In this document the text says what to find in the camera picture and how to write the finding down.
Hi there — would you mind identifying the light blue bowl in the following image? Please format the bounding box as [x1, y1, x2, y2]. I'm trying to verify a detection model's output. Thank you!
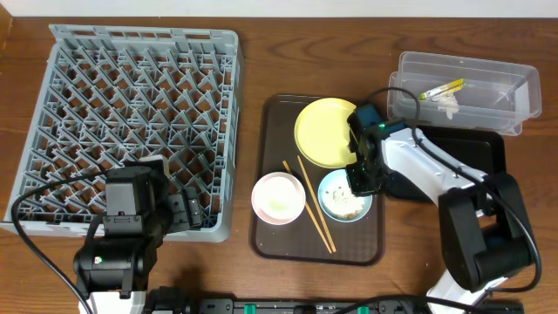
[317, 169, 373, 222]

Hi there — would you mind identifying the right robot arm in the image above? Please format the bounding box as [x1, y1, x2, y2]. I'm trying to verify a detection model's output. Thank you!
[345, 105, 541, 313]

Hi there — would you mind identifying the yellow round plate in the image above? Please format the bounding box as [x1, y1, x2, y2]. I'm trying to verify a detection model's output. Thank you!
[294, 98, 357, 168]

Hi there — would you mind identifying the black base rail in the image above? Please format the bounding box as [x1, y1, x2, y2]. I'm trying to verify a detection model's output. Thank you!
[143, 285, 437, 314]

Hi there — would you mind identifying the upper wooden chopstick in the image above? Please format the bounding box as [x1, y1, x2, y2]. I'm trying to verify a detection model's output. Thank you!
[297, 155, 337, 253]

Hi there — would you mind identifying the yellow plastic wrapper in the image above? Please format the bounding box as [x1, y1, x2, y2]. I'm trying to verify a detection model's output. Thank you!
[418, 78, 466, 100]

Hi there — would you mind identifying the white round bowl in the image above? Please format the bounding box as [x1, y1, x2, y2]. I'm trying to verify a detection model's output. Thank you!
[251, 172, 306, 225]

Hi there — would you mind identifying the crumpled white tissue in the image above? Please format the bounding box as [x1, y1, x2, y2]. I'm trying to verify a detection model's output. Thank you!
[437, 94, 459, 119]

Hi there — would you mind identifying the lower wooden chopstick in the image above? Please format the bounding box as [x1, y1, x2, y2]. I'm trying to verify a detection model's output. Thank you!
[282, 160, 333, 254]

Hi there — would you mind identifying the clear plastic waste bin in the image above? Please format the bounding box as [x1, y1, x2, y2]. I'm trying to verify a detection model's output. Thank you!
[389, 51, 541, 136]

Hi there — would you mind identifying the wooden chopstick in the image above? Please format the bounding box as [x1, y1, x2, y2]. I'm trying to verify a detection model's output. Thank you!
[282, 160, 333, 254]
[297, 155, 337, 253]

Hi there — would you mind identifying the black food waste tray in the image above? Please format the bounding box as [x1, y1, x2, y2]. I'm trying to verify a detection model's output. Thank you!
[385, 126, 507, 203]

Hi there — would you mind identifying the grey plastic dish rack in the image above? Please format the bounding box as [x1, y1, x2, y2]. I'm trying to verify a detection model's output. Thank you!
[10, 24, 244, 242]

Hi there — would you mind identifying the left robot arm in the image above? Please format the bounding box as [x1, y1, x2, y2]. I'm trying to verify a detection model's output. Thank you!
[73, 162, 202, 313]

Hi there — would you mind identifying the dark brown serving tray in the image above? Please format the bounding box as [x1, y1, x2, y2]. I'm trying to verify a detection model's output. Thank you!
[249, 95, 384, 266]

